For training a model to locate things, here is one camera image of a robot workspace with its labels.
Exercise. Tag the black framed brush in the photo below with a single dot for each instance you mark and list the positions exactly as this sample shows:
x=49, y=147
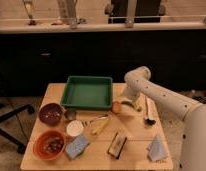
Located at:
x=117, y=144

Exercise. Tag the small metal cup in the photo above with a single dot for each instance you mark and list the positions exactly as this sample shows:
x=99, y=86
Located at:
x=70, y=114

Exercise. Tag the wooden table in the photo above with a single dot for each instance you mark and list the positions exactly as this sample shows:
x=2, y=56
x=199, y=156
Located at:
x=134, y=155

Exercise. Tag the orange fruit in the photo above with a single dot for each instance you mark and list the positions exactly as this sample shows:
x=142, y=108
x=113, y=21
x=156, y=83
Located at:
x=116, y=107

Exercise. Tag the green plastic tray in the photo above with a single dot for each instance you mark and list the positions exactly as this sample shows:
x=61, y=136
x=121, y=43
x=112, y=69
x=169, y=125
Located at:
x=88, y=93

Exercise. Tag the white cup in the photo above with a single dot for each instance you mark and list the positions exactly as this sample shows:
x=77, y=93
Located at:
x=74, y=128

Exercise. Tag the light blue folded cloth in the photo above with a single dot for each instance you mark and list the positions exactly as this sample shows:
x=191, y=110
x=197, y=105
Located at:
x=156, y=149

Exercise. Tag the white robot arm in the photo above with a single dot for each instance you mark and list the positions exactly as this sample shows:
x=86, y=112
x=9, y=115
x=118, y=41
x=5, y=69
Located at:
x=192, y=112

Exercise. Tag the blue sponge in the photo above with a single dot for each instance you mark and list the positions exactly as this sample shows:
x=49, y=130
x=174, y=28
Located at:
x=77, y=146

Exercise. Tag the purple bowl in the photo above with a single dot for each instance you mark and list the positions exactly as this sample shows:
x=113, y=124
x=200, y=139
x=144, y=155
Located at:
x=50, y=114

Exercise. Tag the orange bowl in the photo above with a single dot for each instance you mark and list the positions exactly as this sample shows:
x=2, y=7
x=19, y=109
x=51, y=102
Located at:
x=49, y=145

